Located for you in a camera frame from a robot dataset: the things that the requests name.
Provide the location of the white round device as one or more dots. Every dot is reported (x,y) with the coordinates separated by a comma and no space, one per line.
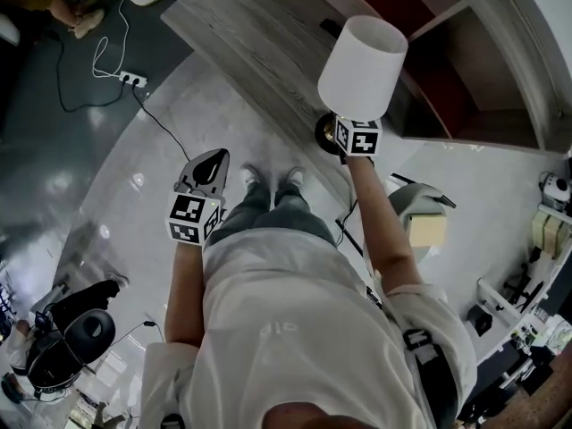
(554,190)

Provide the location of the person's left forearm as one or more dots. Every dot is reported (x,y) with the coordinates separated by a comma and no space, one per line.
(187,293)

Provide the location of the person's grey trousers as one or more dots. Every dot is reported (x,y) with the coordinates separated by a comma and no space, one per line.
(272,217)

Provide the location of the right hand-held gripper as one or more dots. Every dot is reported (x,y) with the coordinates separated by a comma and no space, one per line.
(362,139)

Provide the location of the stack of tan boxes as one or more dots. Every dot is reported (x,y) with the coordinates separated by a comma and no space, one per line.
(549,235)

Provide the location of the person's right forearm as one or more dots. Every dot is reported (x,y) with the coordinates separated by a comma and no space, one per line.
(384,230)

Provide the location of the tan cardboard box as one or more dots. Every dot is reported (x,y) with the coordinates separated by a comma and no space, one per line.
(428,230)

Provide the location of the grey wooden shelf cabinet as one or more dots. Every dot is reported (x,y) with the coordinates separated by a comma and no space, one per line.
(491,83)

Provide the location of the black box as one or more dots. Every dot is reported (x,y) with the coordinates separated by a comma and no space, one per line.
(480,320)

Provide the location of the person's white shirt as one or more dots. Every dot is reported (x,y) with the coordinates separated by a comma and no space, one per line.
(295,329)

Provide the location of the person's left white shoe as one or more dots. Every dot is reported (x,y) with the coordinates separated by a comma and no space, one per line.
(252,174)

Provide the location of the person's right white shoe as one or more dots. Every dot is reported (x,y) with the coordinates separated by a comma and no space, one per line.
(296,177)

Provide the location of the white power strip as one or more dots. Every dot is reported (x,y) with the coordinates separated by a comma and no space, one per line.
(132,78)

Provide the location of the grey round shell chair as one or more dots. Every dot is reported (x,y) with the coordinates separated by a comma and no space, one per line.
(415,197)

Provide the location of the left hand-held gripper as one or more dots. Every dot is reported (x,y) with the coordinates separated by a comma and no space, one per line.
(185,215)

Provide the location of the person's white shoe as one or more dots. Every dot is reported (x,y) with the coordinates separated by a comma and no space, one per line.
(252,174)
(296,177)

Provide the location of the white table lamp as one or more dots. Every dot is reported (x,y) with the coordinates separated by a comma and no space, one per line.
(357,69)

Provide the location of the grey wooden desk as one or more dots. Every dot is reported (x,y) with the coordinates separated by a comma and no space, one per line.
(250,38)

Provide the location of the white frame work table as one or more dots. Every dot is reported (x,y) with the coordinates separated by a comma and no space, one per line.
(491,295)

